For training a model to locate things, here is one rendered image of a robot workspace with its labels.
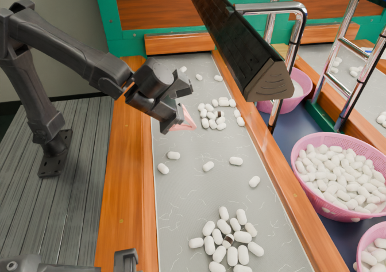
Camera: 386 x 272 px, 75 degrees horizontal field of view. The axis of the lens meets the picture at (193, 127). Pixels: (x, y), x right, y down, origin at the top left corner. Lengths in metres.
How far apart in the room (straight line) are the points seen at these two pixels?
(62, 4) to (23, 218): 1.45
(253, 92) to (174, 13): 0.80
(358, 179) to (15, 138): 1.07
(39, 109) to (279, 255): 0.67
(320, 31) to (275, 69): 0.96
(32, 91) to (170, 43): 0.59
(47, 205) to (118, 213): 0.26
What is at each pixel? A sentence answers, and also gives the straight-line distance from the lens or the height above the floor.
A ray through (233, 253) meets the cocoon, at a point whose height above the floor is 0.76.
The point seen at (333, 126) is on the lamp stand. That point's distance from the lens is 0.97.
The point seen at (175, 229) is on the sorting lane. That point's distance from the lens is 0.60.
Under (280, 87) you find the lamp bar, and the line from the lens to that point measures 0.41.
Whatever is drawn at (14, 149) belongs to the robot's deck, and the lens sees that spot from 1.02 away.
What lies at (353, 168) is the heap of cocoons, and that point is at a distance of 0.82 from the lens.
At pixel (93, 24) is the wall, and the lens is 1.97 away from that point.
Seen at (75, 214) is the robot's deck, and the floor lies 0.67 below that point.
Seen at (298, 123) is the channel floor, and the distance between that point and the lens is 0.99.
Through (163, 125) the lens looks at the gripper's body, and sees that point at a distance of 0.63.
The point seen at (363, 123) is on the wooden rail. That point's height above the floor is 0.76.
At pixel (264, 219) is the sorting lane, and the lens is 0.63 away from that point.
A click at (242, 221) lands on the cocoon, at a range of 0.59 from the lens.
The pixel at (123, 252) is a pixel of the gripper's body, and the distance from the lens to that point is 0.19.
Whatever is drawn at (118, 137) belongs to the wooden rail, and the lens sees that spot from 0.76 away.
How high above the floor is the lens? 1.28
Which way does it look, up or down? 42 degrees down
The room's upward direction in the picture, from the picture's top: straight up
